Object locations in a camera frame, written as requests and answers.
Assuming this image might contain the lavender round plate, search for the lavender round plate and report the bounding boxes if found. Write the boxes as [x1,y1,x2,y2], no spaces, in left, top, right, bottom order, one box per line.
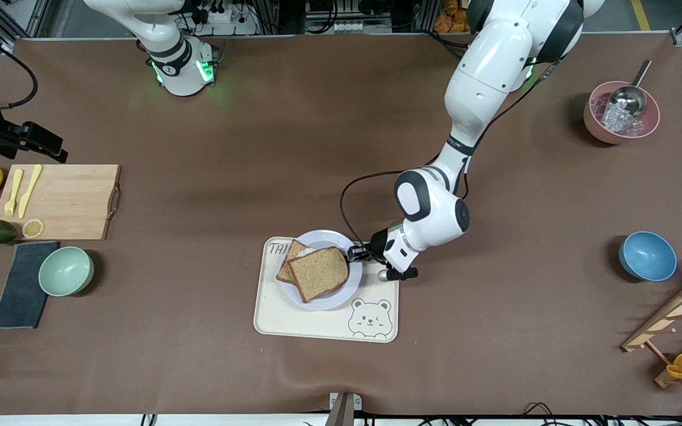
[280,230,364,311]

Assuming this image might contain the brown sandwich top bread slice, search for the brown sandwich top bread slice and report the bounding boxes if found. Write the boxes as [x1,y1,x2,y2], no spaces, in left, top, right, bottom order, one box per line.
[288,246,350,304]

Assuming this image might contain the yellow plastic knife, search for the yellow plastic knife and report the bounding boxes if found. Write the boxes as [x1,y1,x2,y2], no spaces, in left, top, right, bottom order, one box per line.
[18,164,43,218]

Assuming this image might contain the yellow plastic fork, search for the yellow plastic fork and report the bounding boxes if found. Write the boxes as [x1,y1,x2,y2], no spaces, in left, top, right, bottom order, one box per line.
[4,169,24,218]

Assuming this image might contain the wooden cutting board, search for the wooden cutting board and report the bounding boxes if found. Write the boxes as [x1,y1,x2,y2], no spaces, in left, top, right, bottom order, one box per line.
[0,164,121,241]

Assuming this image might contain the cream tray with bear print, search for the cream tray with bear print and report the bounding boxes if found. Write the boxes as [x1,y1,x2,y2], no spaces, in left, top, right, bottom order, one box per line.
[253,237,400,343]

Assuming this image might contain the mint green bowl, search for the mint green bowl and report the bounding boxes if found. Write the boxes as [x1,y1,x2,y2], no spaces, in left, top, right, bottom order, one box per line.
[38,246,95,297]

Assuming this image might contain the dark grey cloth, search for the dark grey cloth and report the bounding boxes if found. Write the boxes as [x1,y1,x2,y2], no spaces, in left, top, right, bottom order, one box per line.
[0,241,60,330]

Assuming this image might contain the white power strip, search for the white power strip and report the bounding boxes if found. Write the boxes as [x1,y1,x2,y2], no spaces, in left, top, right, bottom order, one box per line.
[198,5,236,24]
[330,20,393,34]

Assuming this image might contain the orange packaged goods pile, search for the orange packaged goods pile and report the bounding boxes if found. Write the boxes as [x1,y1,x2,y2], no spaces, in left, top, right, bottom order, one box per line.
[434,0,473,34]

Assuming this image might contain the blue bowl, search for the blue bowl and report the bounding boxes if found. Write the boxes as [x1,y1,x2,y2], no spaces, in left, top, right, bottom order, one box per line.
[618,231,677,282]

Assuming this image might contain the clear ice cubes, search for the clear ice cubes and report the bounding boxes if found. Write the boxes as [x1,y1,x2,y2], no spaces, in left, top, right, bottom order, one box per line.
[592,95,645,134]

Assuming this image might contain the metal scoop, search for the metal scoop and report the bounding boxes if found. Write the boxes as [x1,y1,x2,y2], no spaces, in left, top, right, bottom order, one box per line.
[604,59,653,119]

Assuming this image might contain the pink bowl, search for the pink bowl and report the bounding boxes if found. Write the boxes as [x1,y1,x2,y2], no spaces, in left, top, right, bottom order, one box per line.
[583,81,661,145]

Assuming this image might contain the wooden rack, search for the wooden rack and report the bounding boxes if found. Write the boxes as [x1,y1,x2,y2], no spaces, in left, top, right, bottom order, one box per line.
[621,272,682,389]

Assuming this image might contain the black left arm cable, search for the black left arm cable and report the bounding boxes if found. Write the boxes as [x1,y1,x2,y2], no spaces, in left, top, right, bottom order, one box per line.
[340,59,561,250]

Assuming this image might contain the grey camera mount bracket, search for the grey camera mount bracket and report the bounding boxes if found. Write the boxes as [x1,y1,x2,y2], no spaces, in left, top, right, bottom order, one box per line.
[325,391,363,426]

